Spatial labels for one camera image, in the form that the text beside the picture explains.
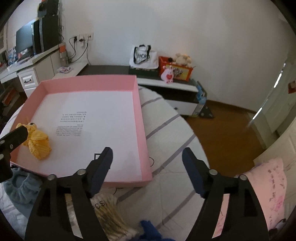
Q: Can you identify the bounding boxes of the yellow crochet toy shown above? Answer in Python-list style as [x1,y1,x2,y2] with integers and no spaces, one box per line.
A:
[16,123,52,160]

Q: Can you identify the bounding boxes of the light blue fleece cloth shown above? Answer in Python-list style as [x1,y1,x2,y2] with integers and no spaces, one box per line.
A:
[4,168,43,206]

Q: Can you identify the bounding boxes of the white striped table cover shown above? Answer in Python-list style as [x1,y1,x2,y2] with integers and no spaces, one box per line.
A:
[3,86,207,240]

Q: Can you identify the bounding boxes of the pink shallow cardboard box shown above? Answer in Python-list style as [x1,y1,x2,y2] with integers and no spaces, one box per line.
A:
[11,75,152,187]

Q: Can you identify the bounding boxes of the pink floral pillow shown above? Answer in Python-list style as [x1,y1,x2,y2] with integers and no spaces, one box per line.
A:
[212,158,289,239]

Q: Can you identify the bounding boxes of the royal blue fuzzy cloth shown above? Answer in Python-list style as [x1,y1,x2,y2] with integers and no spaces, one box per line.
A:
[137,220,174,241]

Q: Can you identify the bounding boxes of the white desk with drawers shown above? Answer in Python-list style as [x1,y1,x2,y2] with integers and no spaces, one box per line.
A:
[0,44,68,98]

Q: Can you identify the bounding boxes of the red orange storage box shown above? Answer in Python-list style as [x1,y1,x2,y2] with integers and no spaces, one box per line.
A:
[159,56,193,82]

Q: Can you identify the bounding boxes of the pink heart plush toy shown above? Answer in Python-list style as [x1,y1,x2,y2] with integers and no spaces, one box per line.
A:
[161,65,174,84]

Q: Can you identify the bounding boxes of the black computer monitor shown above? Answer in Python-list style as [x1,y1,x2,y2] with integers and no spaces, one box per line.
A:
[16,20,35,54]

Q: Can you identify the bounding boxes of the beige plush toy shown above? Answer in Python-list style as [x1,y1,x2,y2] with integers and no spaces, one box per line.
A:
[173,53,192,68]

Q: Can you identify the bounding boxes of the black computer tower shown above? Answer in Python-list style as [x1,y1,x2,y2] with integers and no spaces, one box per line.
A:
[32,15,60,55]

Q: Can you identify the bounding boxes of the white tote bag black handles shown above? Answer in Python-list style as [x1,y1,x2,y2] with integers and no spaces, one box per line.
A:
[129,45,159,70]

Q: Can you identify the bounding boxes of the wall power outlet strip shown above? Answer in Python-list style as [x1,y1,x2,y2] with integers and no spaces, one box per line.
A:
[73,33,94,41]

